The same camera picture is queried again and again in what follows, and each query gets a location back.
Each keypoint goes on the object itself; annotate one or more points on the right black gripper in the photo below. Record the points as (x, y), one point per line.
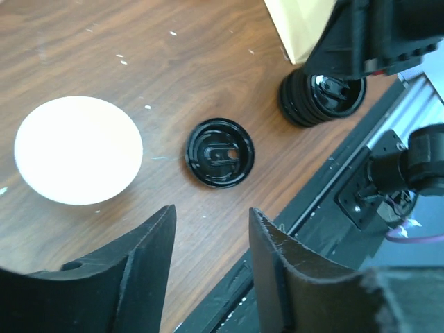
(368, 37)

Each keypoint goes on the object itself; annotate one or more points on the black coffee cup lid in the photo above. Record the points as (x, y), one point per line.
(219, 153)

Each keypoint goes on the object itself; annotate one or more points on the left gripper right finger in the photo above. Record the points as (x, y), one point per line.
(298, 290)

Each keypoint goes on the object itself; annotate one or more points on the brown paper bag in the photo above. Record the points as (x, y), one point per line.
(299, 24)

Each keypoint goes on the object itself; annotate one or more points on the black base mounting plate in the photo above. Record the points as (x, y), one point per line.
(314, 218)

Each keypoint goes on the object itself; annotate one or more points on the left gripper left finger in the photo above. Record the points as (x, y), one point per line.
(119, 287)

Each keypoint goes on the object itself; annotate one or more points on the brown paper coffee cup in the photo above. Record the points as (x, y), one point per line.
(78, 150)

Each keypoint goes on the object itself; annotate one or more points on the stack of black lids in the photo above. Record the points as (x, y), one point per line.
(307, 101)

